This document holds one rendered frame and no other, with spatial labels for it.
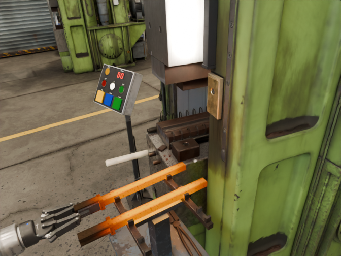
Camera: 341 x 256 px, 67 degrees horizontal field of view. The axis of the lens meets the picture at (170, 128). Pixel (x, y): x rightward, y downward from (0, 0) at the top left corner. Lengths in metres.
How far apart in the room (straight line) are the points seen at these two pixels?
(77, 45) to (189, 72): 5.09
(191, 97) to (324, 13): 0.81
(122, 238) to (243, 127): 0.66
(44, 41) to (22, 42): 0.59
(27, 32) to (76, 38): 3.18
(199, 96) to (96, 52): 4.74
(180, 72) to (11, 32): 8.13
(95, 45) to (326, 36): 5.39
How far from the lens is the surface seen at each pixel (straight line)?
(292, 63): 1.06
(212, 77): 1.03
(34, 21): 9.13
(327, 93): 1.18
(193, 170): 1.29
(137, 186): 0.97
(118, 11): 6.25
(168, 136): 1.31
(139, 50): 6.76
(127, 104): 1.68
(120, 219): 0.87
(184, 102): 1.57
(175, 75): 1.19
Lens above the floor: 1.67
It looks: 29 degrees down
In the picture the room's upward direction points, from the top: 3 degrees counter-clockwise
